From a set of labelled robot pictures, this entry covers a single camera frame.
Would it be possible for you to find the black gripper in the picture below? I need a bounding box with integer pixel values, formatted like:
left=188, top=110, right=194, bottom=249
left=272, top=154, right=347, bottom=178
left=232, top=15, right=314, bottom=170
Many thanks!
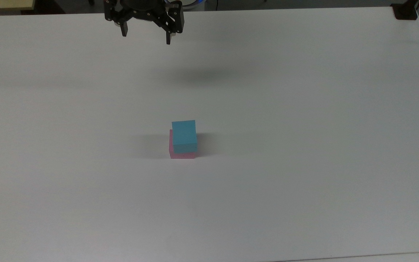
left=104, top=0, right=185, bottom=45

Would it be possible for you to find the blue cube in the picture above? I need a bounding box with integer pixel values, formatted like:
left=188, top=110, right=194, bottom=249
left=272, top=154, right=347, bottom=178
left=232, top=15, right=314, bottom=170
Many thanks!
left=172, top=120, right=198, bottom=154

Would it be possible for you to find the pink cube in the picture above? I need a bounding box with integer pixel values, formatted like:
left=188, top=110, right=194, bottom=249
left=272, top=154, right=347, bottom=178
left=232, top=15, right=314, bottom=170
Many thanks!
left=169, top=130, right=196, bottom=159

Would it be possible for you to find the yellow wooden table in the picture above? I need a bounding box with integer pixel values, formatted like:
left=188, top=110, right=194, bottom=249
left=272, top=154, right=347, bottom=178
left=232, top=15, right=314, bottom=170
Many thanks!
left=0, top=0, right=36, bottom=11

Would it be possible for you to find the black table clamp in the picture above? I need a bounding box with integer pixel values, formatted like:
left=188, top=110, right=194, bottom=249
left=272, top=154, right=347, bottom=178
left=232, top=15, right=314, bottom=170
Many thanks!
left=391, top=0, right=419, bottom=20

